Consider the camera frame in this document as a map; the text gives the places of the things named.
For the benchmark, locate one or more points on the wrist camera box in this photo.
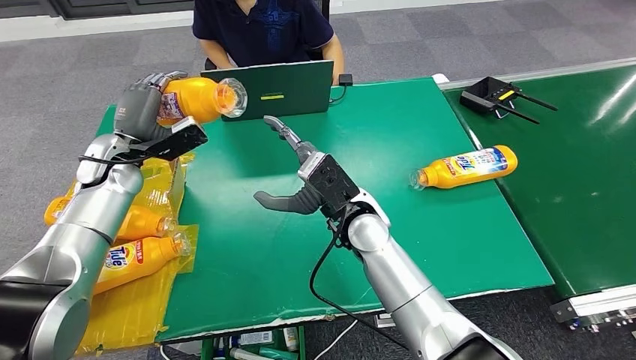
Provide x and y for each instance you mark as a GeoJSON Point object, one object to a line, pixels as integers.
{"type": "Point", "coordinates": [330, 184]}
{"type": "Point", "coordinates": [174, 144]}

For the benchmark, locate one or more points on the dark green laptop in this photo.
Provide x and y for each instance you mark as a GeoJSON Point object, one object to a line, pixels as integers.
{"type": "Point", "coordinates": [293, 89]}

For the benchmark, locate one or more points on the green metal table frame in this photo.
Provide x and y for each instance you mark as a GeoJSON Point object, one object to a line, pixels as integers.
{"type": "Point", "coordinates": [207, 350]}

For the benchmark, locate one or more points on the green plastic bottle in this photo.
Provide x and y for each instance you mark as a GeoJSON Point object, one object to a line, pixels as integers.
{"type": "Point", "coordinates": [278, 354]}

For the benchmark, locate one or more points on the black laptop power adapter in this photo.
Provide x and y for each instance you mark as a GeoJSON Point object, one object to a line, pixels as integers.
{"type": "Point", "coordinates": [346, 79]}

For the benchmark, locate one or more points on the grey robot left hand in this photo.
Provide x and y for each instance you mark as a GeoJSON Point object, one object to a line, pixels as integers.
{"type": "Point", "coordinates": [139, 109]}

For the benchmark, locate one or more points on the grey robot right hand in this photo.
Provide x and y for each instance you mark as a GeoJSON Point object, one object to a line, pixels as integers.
{"type": "Point", "coordinates": [288, 204]}

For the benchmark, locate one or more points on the black router with antennas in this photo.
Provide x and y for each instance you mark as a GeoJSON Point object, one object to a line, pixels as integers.
{"type": "Point", "coordinates": [487, 97]}

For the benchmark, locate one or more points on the orange detergent bottle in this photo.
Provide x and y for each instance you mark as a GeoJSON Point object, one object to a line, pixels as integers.
{"type": "Point", "coordinates": [139, 223]}
{"type": "Point", "coordinates": [198, 99]}
{"type": "Point", "coordinates": [139, 258]}
{"type": "Point", "coordinates": [472, 166]}

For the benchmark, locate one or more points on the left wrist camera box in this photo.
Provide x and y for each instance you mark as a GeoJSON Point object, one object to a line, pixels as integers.
{"type": "Point", "coordinates": [174, 144]}

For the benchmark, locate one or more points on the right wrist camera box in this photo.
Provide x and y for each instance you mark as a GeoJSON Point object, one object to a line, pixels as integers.
{"type": "Point", "coordinates": [330, 184]}

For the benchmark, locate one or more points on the white labelled bottle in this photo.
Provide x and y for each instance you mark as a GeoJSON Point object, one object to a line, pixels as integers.
{"type": "Point", "coordinates": [290, 339]}

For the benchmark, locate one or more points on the grey floor socket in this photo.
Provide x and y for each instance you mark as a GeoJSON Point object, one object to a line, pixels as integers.
{"type": "Point", "coordinates": [385, 320]}

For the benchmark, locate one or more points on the green conveyor belt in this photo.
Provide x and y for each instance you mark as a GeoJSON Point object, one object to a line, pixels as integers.
{"type": "Point", "coordinates": [571, 189]}

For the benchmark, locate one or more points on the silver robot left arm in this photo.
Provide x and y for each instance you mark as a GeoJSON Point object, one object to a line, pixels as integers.
{"type": "Point", "coordinates": [74, 248]}

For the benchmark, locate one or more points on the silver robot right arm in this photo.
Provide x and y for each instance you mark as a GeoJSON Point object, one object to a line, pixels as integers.
{"type": "Point", "coordinates": [407, 288]}

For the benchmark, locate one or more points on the yellow plastic sheet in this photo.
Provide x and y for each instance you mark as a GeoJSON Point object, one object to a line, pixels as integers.
{"type": "Point", "coordinates": [149, 298]}

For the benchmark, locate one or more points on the person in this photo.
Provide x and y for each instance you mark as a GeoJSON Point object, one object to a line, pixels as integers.
{"type": "Point", "coordinates": [263, 30]}

